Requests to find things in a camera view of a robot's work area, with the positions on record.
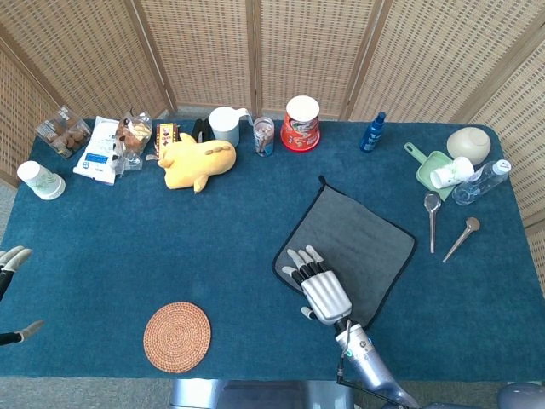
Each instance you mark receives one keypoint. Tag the silver metal spoon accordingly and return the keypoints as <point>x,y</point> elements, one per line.
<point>432,204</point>

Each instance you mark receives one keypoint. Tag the clear plastic cookie box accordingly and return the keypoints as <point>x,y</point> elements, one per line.
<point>64,134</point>

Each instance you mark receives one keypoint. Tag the beige bowl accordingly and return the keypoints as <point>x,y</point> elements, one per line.
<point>468,142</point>

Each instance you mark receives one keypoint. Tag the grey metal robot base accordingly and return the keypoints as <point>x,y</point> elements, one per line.
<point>255,394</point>

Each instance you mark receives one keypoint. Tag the red instant noodle cup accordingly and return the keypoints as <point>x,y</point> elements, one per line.
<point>300,128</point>

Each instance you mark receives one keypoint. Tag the black object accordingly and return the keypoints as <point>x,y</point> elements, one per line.
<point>201,130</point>

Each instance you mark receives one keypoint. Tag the white paper cup green print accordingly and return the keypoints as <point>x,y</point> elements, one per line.
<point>451,172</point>
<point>40,181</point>

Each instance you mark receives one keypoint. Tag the blue spray bottle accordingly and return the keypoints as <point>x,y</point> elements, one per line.
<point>372,134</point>

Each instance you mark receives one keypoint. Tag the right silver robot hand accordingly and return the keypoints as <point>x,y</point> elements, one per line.
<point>328,296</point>

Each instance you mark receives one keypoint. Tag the brown chocolate box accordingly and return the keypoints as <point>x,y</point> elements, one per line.
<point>165,135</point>

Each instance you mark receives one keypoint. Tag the white snack bag blue label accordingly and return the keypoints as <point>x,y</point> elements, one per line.
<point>95,153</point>

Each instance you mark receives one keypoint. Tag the round woven rattan coaster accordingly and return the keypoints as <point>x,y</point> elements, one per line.
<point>177,337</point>

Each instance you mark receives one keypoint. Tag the yellow plush toy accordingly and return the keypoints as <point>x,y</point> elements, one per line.
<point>200,164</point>

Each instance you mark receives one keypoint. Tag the grey and blue cloth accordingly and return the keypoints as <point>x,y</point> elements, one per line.
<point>362,226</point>

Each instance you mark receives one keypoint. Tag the teal table cover cloth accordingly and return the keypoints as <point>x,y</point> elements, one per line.
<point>170,247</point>

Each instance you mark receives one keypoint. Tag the clear plastic water bottle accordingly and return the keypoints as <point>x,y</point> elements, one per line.
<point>481,183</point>

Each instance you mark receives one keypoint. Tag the bamboo folding screen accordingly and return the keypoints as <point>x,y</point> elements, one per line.
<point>213,51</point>

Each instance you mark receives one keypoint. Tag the clear jar of biscuit sticks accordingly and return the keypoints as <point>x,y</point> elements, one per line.
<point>264,138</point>

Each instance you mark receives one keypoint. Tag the clear bag of pastries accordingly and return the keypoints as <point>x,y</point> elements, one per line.
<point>134,136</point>

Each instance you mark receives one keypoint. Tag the green plastic scoop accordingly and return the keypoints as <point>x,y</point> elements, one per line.
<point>428,168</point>

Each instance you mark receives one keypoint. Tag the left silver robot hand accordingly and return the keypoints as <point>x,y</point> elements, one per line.
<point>13,257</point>

